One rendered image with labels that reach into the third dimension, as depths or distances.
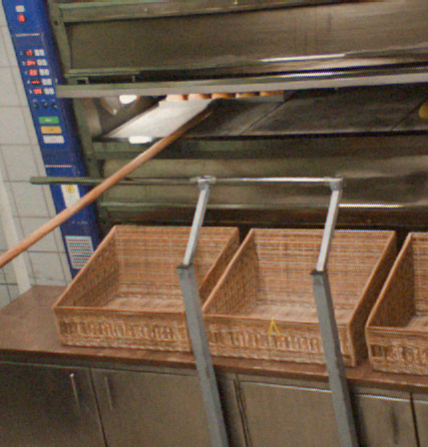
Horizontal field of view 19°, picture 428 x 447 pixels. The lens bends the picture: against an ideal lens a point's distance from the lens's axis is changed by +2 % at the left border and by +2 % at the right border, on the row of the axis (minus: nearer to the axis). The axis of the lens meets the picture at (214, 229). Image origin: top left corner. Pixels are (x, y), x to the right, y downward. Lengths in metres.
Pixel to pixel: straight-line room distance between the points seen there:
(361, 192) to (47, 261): 1.48
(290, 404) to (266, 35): 1.23
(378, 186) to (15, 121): 1.51
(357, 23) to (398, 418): 1.25
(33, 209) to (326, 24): 1.54
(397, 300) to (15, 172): 1.72
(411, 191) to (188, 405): 1.05
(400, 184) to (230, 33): 0.77
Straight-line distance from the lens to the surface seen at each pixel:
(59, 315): 4.50
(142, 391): 4.39
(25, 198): 5.06
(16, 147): 4.99
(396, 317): 4.11
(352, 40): 4.11
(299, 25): 4.19
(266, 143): 4.37
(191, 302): 4.02
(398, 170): 4.22
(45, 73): 4.74
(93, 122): 4.77
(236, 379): 4.16
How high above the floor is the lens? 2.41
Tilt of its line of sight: 20 degrees down
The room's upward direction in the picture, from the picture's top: 11 degrees counter-clockwise
